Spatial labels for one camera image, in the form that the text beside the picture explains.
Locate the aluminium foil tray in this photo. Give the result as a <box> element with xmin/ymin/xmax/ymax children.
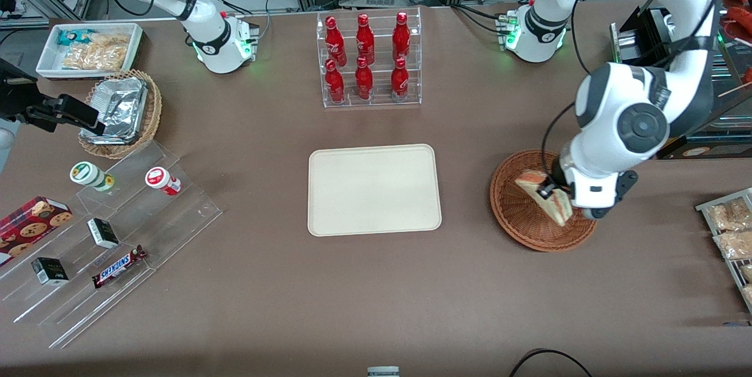
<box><xmin>80</xmin><ymin>76</ymin><xmax>149</xmax><ymax>146</ymax></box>

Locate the Snickers chocolate bar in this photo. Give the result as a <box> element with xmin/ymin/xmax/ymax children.
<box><xmin>92</xmin><ymin>245</ymin><xmax>147</xmax><ymax>289</ymax></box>

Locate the brown round wicker basket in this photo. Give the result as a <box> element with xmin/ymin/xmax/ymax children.
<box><xmin>489</xmin><ymin>149</ymin><xmax>599</xmax><ymax>253</ymax></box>

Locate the clear bag of crackers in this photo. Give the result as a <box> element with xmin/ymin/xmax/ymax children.
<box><xmin>61</xmin><ymin>47</ymin><xmax>125</xmax><ymax>72</ymax></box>
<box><xmin>88</xmin><ymin>32</ymin><xmax>132</xmax><ymax>56</ymax></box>

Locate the red plaid cookie box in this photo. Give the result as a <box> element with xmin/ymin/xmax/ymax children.
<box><xmin>0</xmin><ymin>196</ymin><xmax>73</xmax><ymax>267</ymax></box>

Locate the grey metal tray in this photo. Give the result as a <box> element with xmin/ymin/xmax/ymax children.
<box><xmin>695</xmin><ymin>188</ymin><xmax>752</xmax><ymax>314</ymax></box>

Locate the green lid sunflower cup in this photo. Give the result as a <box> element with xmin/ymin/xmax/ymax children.
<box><xmin>70</xmin><ymin>161</ymin><xmax>115</xmax><ymax>192</ymax></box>

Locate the white plastic bin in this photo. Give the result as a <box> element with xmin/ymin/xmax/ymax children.
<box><xmin>36</xmin><ymin>23</ymin><xmax>143</xmax><ymax>80</ymax></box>

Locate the cream rectangular plastic tray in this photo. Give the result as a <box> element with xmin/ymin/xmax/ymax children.
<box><xmin>308</xmin><ymin>143</ymin><xmax>442</xmax><ymax>237</ymax></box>

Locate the clear acrylic stepped shelf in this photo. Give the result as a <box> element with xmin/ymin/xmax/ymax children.
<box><xmin>0</xmin><ymin>141</ymin><xmax>223</xmax><ymax>349</ymax></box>

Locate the clear acrylic bottle rack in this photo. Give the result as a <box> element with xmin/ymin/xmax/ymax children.
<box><xmin>316</xmin><ymin>7</ymin><xmax>422</xmax><ymax>109</ymax></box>

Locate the red lid yogurt cup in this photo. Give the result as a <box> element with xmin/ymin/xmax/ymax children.
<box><xmin>145</xmin><ymin>167</ymin><xmax>182</xmax><ymax>196</ymax></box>

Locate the black loop cable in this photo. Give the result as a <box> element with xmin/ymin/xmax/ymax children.
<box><xmin>509</xmin><ymin>348</ymin><xmax>593</xmax><ymax>377</ymax></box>

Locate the light wicker basket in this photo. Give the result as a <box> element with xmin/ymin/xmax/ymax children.
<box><xmin>78</xmin><ymin>70</ymin><xmax>163</xmax><ymax>160</ymax></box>

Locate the small black carton box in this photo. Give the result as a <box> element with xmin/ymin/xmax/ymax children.
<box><xmin>31</xmin><ymin>257</ymin><xmax>69</xmax><ymax>286</ymax></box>
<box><xmin>87</xmin><ymin>218</ymin><xmax>120</xmax><ymax>249</ymax></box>

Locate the red soda bottle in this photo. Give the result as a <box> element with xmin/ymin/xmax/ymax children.
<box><xmin>325</xmin><ymin>16</ymin><xmax>347</xmax><ymax>66</ymax></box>
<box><xmin>392</xmin><ymin>12</ymin><xmax>411</xmax><ymax>62</ymax></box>
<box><xmin>325</xmin><ymin>59</ymin><xmax>346</xmax><ymax>103</ymax></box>
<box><xmin>355</xmin><ymin>14</ymin><xmax>375</xmax><ymax>65</ymax></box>
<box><xmin>391</xmin><ymin>58</ymin><xmax>410</xmax><ymax>102</ymax></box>
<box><xmin>355</xmin><ymin>56</ymin><xmax>374</xmax><ymax>100</ymax></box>

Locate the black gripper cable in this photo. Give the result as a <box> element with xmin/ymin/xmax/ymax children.
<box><xmin>541</xmin><ymin>101</ymin><xmax>576</xmax><ymax>179</ymax></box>

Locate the triangle sandwich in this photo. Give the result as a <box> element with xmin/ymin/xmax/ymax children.
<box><xmin>515</xmin><ymin>170</ymin><xmax>574</xmax><ymax>227</ymax></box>

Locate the teal snack packet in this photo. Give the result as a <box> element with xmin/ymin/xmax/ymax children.
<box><xmin>57</xmin><ymin>28</ymin><xmax>96</xmax><ymax>46</ymax></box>

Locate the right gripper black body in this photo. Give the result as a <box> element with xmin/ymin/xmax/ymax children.
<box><xmin>0</xmin><ymin>59</ymin><xmax>39</xmax><ymax>123</ymax></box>

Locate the black equipment stand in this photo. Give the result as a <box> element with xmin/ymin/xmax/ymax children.
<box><xmin>610</xmin><ymin>6</ymin><xmax>752</xmax><ymax>160</ymax></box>

